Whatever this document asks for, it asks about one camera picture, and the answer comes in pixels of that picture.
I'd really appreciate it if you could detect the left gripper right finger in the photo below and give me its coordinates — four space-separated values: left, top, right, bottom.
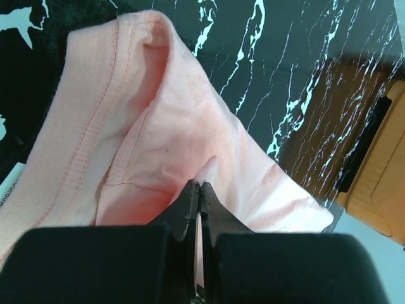
200 182 388 303

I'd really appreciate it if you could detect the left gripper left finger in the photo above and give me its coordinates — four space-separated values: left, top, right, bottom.
1 180 199 303

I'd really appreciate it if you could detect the salmon pink t-shirt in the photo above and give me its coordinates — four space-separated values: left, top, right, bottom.
1 10 333 260

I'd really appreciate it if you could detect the orange plastic bin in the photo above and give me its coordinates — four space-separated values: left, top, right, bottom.
337 80 404 246

